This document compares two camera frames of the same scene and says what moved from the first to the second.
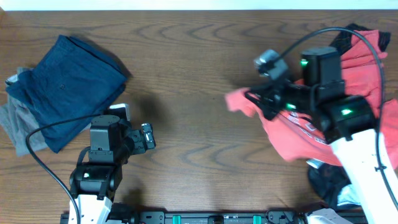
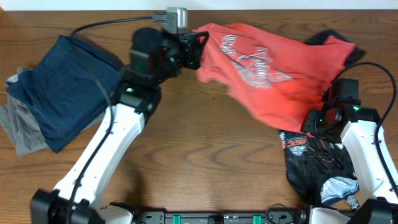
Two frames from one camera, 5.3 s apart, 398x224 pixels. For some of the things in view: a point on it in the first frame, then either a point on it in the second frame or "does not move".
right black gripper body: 292,98 to 317,125
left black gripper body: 139,146 to 178,59
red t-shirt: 298,137 to 282,78
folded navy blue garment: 70,79 does not move
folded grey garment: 17,121 does not move
